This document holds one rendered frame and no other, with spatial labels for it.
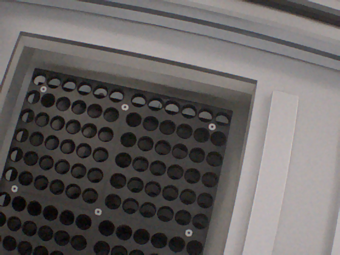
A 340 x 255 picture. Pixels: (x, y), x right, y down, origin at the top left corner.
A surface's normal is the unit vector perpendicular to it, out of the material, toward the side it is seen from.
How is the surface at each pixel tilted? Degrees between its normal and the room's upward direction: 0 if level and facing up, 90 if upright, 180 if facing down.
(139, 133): 0
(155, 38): 0
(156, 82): 0
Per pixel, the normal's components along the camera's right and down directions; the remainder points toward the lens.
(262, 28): -0.22, 0.90
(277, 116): 0.06, -0.37
